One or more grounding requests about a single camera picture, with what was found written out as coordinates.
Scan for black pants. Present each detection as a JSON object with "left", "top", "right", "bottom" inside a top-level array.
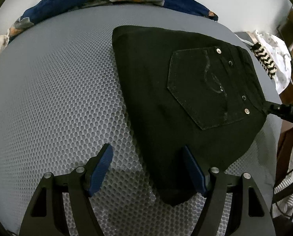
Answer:
[{"left": 112, "top": 26, "right": 267, "bottom": 206}]

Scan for black white striped cloth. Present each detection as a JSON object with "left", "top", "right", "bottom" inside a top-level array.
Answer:
[{"left": 251, "top": 43, "right": 277, "bottom": 79}]

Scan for white dotted cloth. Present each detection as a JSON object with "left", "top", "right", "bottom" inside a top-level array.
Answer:
[{"left": 254, "top": 30, "right": 291, "bottom": 94}]

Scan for grey mesh mattress cover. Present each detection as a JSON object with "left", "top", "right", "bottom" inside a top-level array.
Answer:
[{"left": 0, "top": 4, "right": 283, "bottom": 236}]

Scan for grey folded cloth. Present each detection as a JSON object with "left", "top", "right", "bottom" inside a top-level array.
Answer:
[{"left": 235, "top": 32, "right": 255, "bottom": 46}]

